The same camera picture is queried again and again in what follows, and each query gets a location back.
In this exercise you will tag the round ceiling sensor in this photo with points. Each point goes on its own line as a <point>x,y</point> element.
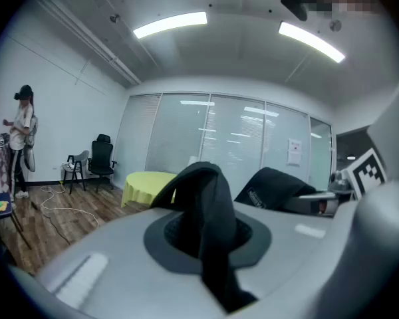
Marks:
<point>114,18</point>

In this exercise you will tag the black office chair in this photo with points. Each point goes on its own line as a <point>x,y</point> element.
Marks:
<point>101,158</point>

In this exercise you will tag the table with yellow-green cloth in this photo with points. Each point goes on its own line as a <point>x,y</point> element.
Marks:
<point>143,188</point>

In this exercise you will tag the black head-worn camera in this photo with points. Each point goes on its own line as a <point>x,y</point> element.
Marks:
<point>294,2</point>

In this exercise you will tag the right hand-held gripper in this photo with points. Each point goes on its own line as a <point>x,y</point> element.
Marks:
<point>369,173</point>

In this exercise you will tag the grey chair with black legs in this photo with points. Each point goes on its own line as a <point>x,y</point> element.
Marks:
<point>77,168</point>

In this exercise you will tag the long ceiling light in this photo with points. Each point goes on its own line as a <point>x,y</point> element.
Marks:
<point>311,41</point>
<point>169,24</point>

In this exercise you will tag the white paper notice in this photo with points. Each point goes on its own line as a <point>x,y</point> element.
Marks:
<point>294,151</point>

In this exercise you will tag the dark blue side table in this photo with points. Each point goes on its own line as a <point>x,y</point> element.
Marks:
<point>1,211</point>

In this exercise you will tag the white standing fan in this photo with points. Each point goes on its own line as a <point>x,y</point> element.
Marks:
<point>30,151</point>

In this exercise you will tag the round smoke detector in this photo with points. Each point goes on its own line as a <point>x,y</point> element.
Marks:
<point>335,25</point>

